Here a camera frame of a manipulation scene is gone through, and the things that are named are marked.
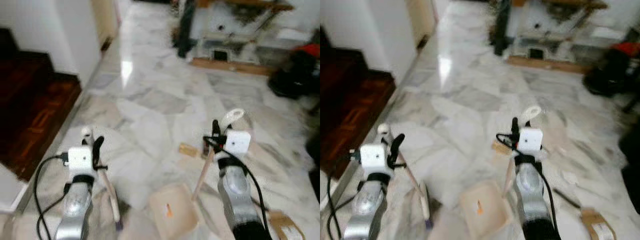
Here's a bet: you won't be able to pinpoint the cream broom with purple bristles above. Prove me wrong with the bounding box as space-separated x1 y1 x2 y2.
81 126 124 232
377 123 434 232

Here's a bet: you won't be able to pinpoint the cream plastic dustpan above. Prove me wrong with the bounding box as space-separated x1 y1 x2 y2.
149 108 247 239
458 104 543 239

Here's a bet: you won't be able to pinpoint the dark wooden stairs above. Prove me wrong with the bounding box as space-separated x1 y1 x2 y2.
0 27 82 182
320 27 397 180

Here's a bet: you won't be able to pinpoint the dark furniture piece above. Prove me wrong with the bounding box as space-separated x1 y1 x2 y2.
619 124 640 216
306 131 321 201

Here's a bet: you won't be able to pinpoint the wooden altar cabinet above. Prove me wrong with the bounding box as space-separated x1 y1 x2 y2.
190 0 296 76
505 0 609 75

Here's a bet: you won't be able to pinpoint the black and red vacuum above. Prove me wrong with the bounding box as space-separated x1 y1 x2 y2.
582 41 640 97
267 42 321 99

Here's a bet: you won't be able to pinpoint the tall black object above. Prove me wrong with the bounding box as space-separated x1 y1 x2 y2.
492 0 514 57
176 0 199 59

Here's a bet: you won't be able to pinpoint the cardboard box with white label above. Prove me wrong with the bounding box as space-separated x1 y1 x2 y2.
580 207 619 240
269 210 306 240

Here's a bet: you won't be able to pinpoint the cream door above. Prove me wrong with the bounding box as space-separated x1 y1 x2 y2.
406 0 437 49
91 0 121 51

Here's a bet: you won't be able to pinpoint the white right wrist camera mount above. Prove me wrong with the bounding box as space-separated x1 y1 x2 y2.
225 130 251 156
517 127 545 153

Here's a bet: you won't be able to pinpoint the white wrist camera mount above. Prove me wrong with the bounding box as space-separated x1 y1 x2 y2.
517 127 545 153
225 130 251 156
67 146 94 174
359 143 387 174

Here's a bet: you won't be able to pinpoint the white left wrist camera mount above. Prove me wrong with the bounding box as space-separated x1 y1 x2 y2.
359 143 387 174
67 146 94 174

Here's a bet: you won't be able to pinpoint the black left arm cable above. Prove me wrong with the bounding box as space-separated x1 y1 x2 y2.
32 154 69 240
326 152 363 240

